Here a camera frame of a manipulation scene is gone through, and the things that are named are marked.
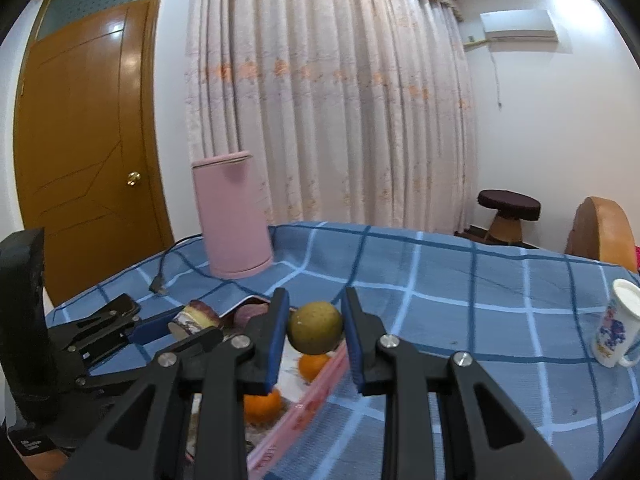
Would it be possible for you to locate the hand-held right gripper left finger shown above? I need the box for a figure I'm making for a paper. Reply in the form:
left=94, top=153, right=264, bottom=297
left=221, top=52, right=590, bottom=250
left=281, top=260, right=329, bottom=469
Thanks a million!
left=55, top=287, right=292, bottom=480

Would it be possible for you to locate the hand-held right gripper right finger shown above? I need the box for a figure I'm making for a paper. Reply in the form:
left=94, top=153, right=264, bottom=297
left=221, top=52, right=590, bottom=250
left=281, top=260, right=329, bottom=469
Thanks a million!
left=345, top=287, right=573, bottom=480

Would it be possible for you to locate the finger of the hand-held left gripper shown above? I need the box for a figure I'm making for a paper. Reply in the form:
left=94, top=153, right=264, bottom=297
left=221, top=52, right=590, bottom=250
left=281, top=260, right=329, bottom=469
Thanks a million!
left=47, top=294, right=182, bottom=362
left=75, top=326, right=225, bottom=397

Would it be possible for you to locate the purple and cream round object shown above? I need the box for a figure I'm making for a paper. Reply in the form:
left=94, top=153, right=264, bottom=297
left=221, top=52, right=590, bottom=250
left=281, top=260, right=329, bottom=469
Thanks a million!
left=167, top=300, right=222, bottom=339

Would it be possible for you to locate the greenish-brown round fruit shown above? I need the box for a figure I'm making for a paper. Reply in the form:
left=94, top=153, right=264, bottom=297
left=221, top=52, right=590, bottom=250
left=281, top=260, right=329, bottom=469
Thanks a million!
left=286, top=301, right=345, bottom=354

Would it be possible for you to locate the small orange with stem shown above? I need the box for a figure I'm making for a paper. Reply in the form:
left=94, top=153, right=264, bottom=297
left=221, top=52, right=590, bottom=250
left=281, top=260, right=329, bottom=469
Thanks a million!
left=298, top=353, right=333, bottom=382

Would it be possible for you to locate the rectangular metal tin tray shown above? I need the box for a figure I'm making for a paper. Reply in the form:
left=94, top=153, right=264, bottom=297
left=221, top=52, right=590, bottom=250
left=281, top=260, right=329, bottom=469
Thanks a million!
left=185, top=296, right=351, bottom=480

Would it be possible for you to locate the large round orange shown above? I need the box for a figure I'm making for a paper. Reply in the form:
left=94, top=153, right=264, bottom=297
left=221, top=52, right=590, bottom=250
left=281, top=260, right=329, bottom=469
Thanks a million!
left=243, top=389, right=283, bottom=428

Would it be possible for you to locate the printed plastic package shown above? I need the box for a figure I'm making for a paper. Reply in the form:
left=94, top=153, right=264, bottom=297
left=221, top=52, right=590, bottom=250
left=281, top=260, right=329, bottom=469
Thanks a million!
left=272, top=347, right=321, bottom=411

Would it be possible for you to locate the dark purple round fruit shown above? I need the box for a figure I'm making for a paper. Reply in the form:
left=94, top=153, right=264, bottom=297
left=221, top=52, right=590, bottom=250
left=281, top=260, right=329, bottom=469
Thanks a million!
left=234, top=304, right=271, bottom=333

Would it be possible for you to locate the blue checked tablecloth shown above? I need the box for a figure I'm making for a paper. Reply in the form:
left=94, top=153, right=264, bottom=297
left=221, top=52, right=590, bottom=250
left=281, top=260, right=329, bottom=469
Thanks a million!
left=45, top=221, right=640, bottom=480

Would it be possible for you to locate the pink electric kettle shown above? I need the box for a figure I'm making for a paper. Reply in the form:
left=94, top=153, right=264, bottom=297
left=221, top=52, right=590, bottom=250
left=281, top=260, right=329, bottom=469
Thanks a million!
left=191, top=150, right=274, bottom=279

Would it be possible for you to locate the brown wooden door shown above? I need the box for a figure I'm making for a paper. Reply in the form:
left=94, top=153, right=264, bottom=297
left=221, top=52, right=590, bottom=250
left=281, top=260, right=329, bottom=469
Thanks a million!
left=12, top=0, right=176, bottom=306

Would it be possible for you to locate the dark round stool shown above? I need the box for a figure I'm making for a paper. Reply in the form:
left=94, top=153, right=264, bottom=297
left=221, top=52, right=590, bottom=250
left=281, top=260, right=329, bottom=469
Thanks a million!
left=455, top=189, right=542, bottom=248

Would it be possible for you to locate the pale floral curtain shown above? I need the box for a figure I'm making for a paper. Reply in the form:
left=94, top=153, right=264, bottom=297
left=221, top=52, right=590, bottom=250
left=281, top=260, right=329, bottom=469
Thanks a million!
left=182, top=0, right=478, bottom=233

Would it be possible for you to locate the white floral mug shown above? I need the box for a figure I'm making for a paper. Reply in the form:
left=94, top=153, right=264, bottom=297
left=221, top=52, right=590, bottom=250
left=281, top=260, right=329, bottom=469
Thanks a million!
left=592, top=278, right=640, bottom=369

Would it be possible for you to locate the wooden chair back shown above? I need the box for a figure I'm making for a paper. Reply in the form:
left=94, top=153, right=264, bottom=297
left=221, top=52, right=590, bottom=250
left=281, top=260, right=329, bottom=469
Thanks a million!
left=565, top=196, right=640, bottom=273

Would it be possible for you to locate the black power cable with plug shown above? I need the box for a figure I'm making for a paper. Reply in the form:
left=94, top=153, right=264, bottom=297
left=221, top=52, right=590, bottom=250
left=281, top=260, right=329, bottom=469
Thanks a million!
left=150, top=232, right=206, bottom=295

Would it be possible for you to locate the air conditioner power cord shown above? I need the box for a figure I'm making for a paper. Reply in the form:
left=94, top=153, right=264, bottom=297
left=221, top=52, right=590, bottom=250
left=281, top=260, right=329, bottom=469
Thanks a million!
left=490, top=40, right=503, bottom=109

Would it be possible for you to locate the white wall air conditioner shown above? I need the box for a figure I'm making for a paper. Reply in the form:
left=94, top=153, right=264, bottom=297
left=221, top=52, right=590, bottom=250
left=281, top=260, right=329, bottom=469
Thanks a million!
left=480, top=9, right=558, bottom=42

